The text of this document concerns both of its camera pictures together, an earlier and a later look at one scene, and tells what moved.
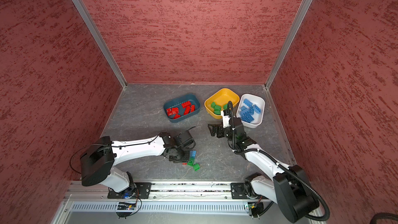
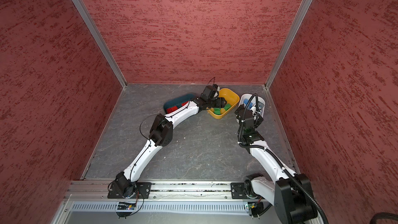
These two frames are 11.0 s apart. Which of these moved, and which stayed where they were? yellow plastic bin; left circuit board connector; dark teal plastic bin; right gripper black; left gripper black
Moved: left gripper black; right gripper black
Stayed: left circuit board connector; dark teal plastic bin; yellow plastic bin
